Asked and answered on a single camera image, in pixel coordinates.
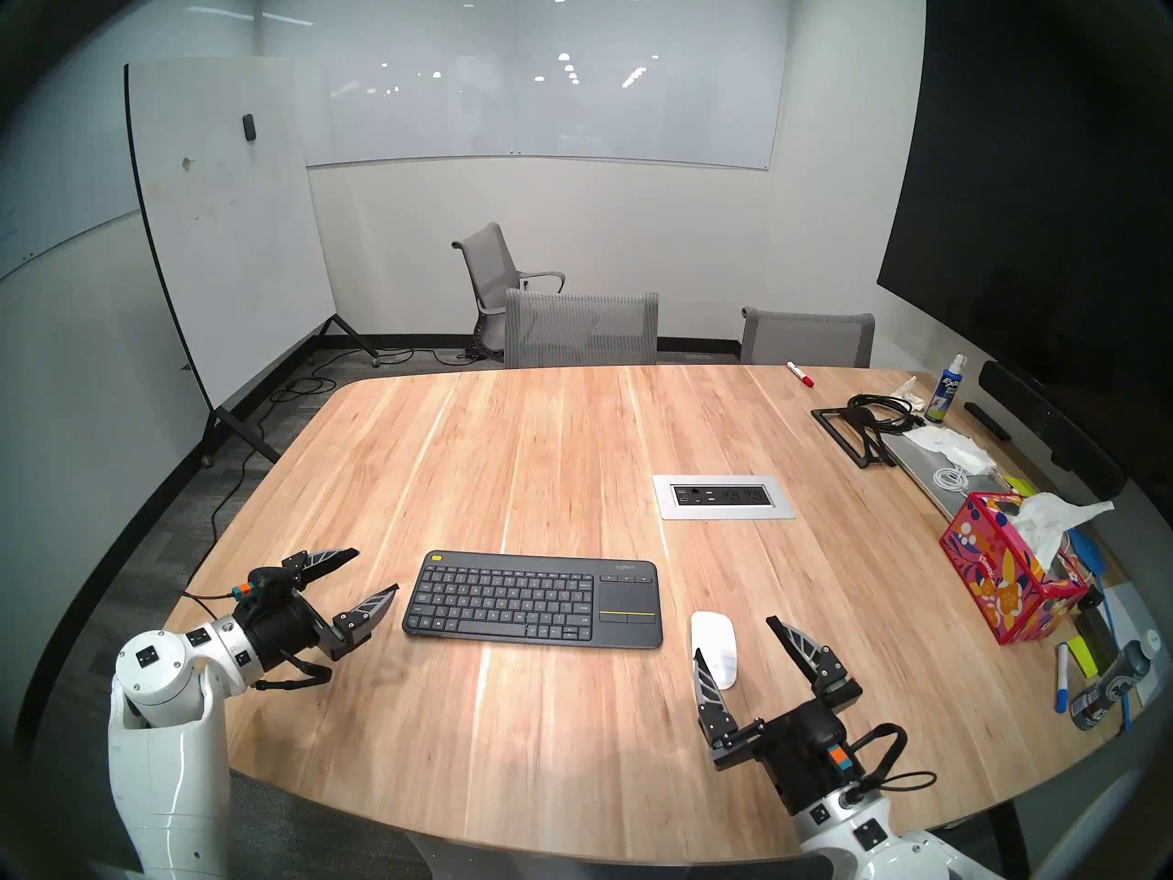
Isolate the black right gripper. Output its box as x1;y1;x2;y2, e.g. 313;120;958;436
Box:
692;616;864;817

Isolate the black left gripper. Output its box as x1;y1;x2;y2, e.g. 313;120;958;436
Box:
232;548;400;679

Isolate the white computer mouse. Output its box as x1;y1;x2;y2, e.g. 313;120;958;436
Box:
690;610;740;691

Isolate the black wireless keyboard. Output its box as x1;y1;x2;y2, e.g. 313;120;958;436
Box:
402;550;664;651

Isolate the silver table power outlet panel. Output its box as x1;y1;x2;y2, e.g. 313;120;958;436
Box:
652;474;796;522

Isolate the silver closed laptop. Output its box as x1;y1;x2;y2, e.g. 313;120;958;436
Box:
880;429;1018;523

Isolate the black laptop stand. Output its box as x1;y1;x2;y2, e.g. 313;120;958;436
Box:
810;405;897;469

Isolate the red floral tissue box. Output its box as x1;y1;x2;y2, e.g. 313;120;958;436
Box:
938;491;1091;646

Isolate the large crumpled white tissue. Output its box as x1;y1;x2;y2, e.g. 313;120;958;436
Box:
907;424;998;474

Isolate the white facial tissue sheet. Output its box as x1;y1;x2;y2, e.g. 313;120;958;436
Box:
1013;491;1117;567

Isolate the whiteboard cleaner spray bottle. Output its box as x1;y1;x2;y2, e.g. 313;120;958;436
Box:
925;353;969;424

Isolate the grey mesh office chair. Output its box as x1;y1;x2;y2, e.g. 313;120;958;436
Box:
503;288;660;369
740;306;876;369

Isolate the grey armrest office chair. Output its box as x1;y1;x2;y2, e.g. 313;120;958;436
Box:
451;222;567;361

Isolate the rolling whiteboard on black stand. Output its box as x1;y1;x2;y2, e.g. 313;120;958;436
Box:
124;56;381;467

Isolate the white paper sheet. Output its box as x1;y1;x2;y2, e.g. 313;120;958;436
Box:
1100;580;1169;677

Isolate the black video conference bar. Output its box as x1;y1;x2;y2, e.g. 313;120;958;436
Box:
978;360;1128;501

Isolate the large black TV screen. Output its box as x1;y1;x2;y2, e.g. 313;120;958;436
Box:
876;0;1173;430

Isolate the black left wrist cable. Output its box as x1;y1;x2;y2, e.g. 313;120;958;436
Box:
179;589;333;692

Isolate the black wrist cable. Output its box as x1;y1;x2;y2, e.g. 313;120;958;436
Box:
839;722;937;806
179;589;333;692

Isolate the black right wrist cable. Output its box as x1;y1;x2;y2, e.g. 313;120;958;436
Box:
839;722;937;806

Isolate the black floor cable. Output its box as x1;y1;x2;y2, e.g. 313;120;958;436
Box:
211;342;477;558

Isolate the coiled black cable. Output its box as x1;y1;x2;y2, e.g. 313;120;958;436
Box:
848;392;926;432

